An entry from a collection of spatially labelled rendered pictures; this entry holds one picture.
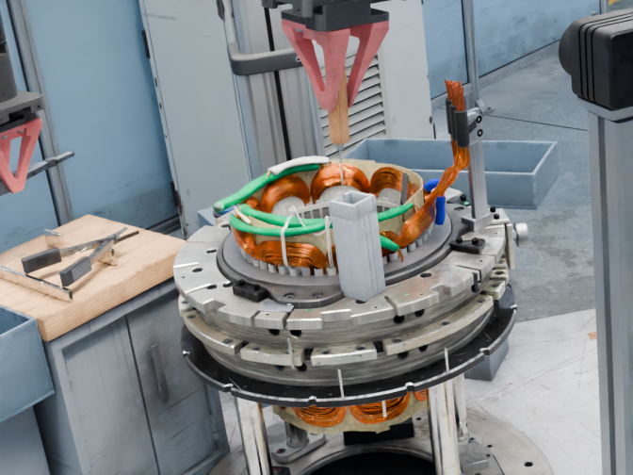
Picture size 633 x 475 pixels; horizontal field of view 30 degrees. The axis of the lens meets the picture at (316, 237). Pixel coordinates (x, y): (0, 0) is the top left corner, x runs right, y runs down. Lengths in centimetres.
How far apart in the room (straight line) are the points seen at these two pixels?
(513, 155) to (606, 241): 81
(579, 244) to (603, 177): 310
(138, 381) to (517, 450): 42
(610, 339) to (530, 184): 68
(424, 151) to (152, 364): 45
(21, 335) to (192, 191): 258
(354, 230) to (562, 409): 52
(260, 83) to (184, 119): 208
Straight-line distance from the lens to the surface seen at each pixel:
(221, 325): 108
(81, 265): 120
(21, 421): 123
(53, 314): 117
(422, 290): 102
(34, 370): 119
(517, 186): 135
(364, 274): 100
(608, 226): 64
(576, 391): 147
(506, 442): 135
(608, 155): 62
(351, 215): 98
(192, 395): 133
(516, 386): 148
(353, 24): 93
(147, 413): 130
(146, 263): 124
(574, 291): 344
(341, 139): 97
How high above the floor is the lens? 155
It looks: 23 degrees down
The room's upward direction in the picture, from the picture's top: 8 degrees counter-clockwise
